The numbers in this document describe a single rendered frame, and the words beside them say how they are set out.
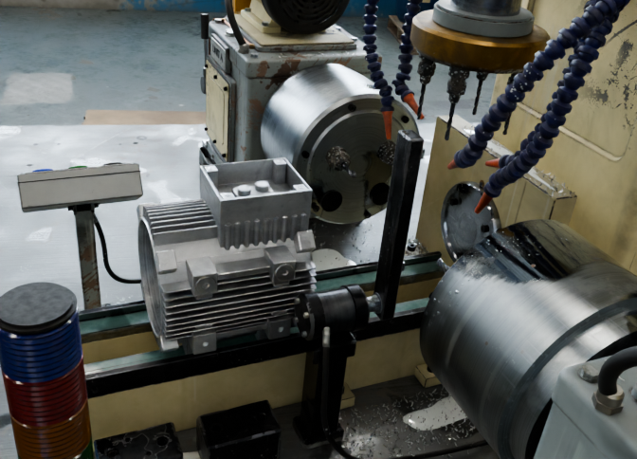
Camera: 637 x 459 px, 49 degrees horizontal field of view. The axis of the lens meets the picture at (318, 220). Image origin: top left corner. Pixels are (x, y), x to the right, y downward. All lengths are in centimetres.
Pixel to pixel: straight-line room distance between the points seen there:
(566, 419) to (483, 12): 50
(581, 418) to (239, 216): 45
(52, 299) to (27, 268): 81
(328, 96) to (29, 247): 65
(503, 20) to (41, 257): 93
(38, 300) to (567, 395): 43
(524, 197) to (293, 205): 33
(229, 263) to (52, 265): 57
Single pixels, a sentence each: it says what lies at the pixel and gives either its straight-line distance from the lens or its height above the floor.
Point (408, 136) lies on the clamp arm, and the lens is 79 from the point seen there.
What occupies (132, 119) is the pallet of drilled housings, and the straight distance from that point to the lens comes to 374.
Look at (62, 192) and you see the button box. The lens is 106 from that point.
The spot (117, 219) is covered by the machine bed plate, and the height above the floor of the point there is 80.
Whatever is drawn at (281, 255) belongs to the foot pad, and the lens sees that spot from 87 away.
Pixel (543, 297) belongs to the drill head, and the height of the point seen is 115.
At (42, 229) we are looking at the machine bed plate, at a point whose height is 80.
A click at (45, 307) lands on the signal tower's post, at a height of 122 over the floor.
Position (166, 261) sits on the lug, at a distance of 84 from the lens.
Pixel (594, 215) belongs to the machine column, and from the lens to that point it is 109.
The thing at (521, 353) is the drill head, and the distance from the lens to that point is 73.
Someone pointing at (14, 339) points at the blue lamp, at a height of 121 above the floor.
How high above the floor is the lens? 154
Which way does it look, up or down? 30 degrees down
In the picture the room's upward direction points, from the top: 6 degrees clockwise
